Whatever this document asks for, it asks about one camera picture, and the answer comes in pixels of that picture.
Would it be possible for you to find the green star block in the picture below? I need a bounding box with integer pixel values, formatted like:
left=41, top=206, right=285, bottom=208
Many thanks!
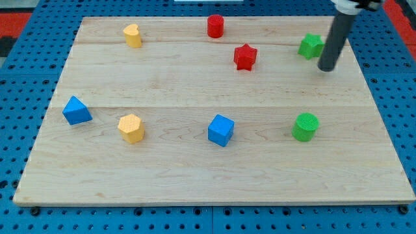
left=298, top=33, right=325, bottom=60

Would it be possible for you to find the yellow hexagon block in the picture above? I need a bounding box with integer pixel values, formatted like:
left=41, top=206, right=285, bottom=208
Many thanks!
left=118, top=114, right=145, bottom=144

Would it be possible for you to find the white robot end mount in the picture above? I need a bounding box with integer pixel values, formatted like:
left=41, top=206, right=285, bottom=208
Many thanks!
left=330, top=0, right=386, bottom=16

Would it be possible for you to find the wooden board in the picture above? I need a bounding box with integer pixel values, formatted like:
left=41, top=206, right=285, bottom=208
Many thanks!
left=14, top=16, right=415, bottom=207

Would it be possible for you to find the red star block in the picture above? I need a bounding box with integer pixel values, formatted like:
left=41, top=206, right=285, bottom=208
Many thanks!
left=233, top=44, right=257, bottom=71

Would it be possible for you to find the blue triangle block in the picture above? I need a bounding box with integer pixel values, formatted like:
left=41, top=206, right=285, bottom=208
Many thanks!
left=62, top=96, right=92, bottom=125

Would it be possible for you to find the blue cube block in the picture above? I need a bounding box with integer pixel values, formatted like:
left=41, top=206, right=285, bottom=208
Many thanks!
left=208, top=114, right=235, bottom=147

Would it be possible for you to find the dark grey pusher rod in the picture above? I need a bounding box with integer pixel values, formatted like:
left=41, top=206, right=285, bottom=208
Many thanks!
left=317, top=11, right=356, bottom=72

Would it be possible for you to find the yellow heart block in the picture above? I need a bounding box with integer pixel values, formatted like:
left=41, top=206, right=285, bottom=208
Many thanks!
left=123, top=23, right=142, bottom=48

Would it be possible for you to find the green cylinder block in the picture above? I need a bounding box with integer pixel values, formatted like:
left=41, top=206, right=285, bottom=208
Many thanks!
left=291, top=112, right=320, bottom=142

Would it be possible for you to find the red cylinder block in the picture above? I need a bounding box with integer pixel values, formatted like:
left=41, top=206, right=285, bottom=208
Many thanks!
left=207, top=14, right=224, bottom=38

